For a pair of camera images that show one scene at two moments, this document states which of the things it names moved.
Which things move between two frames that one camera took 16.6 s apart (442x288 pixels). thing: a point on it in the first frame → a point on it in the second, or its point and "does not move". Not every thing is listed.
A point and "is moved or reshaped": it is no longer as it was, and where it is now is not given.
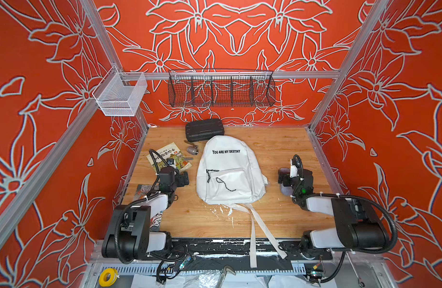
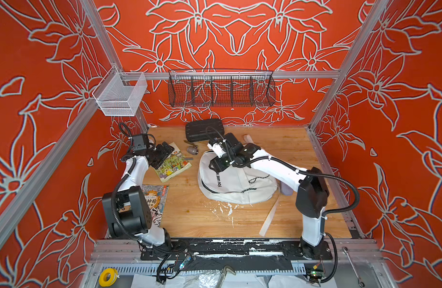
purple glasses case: x=286 y=190 does not move
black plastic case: x=200 y=131 does not move
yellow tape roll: x=113 y=275 does not move
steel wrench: x=361 y=284 does not move
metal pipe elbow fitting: x=193 y=150 does not move
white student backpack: x=227 y=174 is moved or reshaped
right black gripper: x=286 y=176 → x=215 y=162
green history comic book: x=158 y=159 does not move
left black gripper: x=181 y=181 → x=164 y=153
